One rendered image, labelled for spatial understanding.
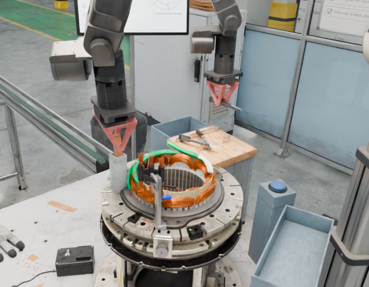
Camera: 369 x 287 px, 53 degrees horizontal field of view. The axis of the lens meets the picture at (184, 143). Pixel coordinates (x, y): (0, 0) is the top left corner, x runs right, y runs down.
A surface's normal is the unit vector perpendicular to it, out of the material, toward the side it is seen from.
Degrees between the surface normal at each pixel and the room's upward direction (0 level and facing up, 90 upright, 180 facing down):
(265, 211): 90
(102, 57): 121
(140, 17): 83
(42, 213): 0
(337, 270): 90
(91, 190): 0
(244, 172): 90
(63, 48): 32
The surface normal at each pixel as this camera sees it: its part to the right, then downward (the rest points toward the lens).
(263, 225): -0.92, 0.14
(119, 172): 0.65, 0.36
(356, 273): 0.10, 0.45
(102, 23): 0.01, 0.84
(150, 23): 0.27, 0.33
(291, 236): 0.04, -0.89
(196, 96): -0.74, 0.27
